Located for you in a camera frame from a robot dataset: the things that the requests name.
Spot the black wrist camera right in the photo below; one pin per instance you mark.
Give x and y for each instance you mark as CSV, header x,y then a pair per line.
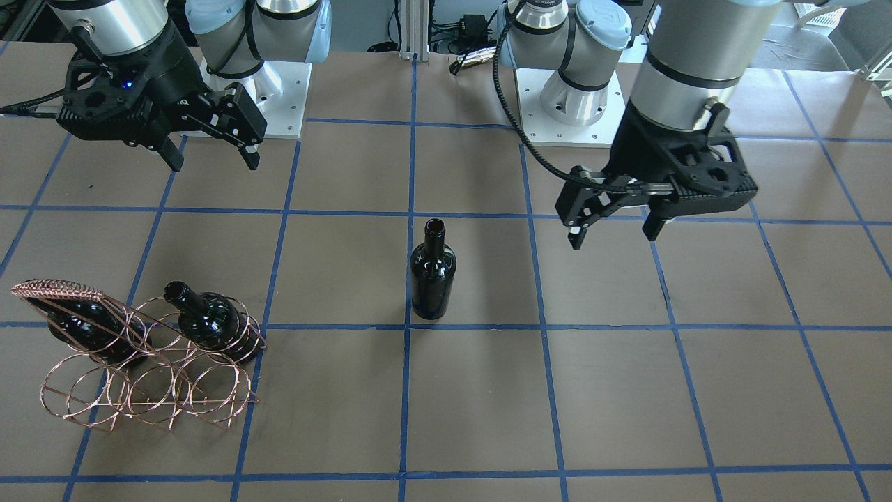
x,y
111,104

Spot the dark bottle in basket near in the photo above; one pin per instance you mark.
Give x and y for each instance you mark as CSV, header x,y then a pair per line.
x,y
92,326

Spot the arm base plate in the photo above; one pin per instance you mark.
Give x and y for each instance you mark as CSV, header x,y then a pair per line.
x,y
280,89
555,114

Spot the copper wire wine basket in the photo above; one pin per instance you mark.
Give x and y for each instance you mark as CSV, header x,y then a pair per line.
x,y
169,378

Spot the dark bottle in basket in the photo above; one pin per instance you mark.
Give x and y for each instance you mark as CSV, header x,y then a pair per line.
x,y
213,322
92,326

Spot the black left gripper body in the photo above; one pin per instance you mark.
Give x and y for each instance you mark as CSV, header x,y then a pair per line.
x,y
635,145

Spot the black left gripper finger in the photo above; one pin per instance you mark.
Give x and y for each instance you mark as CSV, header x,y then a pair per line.
x,y
654,224
577,229

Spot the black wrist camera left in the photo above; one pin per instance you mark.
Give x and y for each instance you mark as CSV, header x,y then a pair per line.
x,y
709,174

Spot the aluminium frame post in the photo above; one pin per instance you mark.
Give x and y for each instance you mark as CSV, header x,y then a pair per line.
x,y
413,27

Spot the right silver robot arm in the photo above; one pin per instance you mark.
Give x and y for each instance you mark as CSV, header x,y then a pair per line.
x,y
236,37

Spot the dark bottle in basket far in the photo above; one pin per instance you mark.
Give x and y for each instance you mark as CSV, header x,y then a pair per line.
x,y
213,322

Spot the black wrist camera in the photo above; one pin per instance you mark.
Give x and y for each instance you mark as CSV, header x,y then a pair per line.
x,y
709,174
111,104

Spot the dark wine bottle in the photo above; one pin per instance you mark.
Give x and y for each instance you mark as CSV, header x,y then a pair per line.
x,y
433,266

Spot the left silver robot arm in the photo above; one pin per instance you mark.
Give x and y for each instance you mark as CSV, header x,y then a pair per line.
x,y
695,59

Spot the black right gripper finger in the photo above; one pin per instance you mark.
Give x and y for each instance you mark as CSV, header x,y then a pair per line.
x,y
170,153
251,157

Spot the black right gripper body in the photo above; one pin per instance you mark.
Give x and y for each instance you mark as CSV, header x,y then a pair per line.
x,y
172,78

